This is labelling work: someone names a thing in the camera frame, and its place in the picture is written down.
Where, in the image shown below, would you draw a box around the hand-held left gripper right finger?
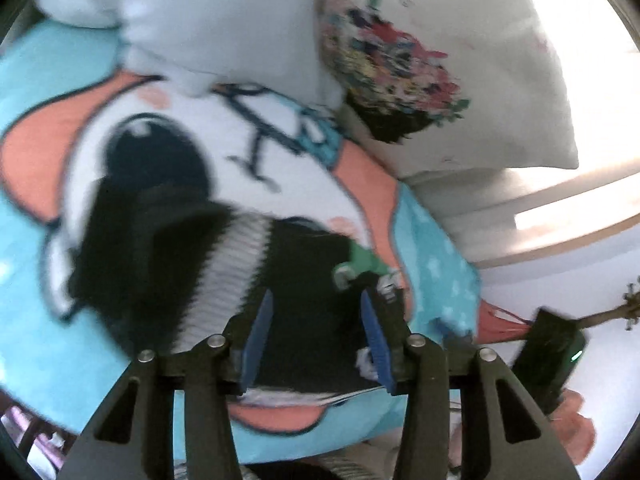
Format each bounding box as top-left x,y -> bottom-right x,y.
361,290 -> 583,480

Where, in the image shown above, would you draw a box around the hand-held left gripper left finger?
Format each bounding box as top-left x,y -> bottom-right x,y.
57,289 -> 275,480

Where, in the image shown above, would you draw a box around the black pants with white stripe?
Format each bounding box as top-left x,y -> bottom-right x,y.
67,177 -> 416,407

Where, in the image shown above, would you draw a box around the brown guitar neck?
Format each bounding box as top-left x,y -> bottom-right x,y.
577,276 -> 640,332

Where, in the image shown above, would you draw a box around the green white tag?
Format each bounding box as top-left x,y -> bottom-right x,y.
332,242 -> 398,292

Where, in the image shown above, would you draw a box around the cartoon printed blue blanket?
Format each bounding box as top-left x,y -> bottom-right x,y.
0,17 -> 531,463

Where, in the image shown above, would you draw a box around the floral printed white pillow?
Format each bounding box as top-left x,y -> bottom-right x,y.
317,0 -> 580,180

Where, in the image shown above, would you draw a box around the plain white pillow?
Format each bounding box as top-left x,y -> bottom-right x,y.
35,0 -> 346,108

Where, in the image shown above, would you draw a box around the white bed frame wooden trim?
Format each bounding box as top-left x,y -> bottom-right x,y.
412,157 -> 640,268

